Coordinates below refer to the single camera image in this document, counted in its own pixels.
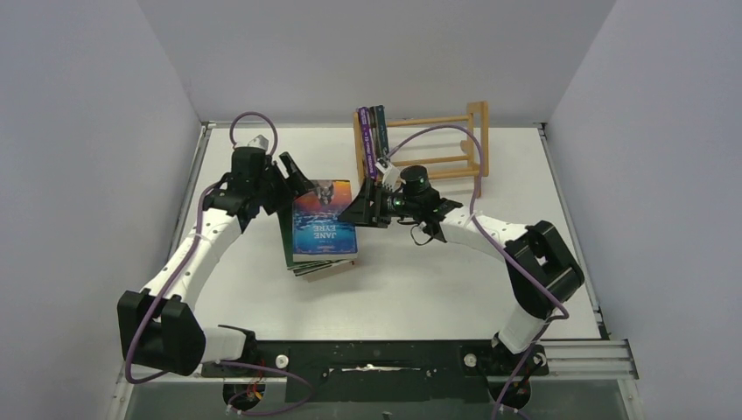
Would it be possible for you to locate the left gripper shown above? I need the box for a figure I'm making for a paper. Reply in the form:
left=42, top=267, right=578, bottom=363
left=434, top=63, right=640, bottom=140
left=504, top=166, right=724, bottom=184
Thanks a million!
left=255, top=154, right=315, bottom=215

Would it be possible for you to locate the Jane Eyre book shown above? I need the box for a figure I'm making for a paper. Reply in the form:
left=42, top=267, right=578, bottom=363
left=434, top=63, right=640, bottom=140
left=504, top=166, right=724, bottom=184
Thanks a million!
left=291, top=179, right=359, bottom=263

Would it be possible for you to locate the purple comic book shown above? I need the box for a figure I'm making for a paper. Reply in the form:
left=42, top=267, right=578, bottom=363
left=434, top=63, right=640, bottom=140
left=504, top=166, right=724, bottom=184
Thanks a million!
left=357, top=107, right=377, bottom=179

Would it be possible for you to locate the Little Women book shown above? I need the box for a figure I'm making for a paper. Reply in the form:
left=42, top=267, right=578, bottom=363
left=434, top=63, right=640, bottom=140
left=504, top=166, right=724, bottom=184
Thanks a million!
left=370, top=105, right=389, bottom=159

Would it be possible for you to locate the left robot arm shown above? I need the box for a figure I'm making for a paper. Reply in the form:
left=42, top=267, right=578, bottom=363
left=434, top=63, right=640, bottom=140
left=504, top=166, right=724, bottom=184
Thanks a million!
left=116, top=146, right=312, bottom=384

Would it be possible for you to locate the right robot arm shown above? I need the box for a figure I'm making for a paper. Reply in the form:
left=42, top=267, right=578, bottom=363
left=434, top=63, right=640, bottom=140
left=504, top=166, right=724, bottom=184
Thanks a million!
left=339, top=165, right=585, bottom=374

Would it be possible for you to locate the lower stack of books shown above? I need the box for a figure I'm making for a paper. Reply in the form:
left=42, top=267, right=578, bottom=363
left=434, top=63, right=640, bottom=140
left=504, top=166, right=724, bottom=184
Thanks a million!
left=277, top=210, right=356, bottom=281

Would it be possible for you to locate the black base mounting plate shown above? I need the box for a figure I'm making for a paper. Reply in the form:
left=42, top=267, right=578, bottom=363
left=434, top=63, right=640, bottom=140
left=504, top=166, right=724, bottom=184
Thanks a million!
left=201, top=339, right=550, bottom=403

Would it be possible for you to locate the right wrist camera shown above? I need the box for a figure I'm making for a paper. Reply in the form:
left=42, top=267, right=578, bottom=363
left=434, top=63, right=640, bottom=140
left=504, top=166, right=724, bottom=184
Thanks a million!
left=374, top=157, right=401, bottom=190

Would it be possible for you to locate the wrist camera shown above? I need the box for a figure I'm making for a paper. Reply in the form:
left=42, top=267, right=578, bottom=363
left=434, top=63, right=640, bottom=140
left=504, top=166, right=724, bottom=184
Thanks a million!
left=374, top=157, right=401, bottom=190
left=244, top=135, right=270, bottom=154

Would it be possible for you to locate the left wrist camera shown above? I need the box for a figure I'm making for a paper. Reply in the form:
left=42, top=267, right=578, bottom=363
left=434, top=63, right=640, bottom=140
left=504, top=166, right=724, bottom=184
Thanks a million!
left=244, top=135, right=270, bottom=154

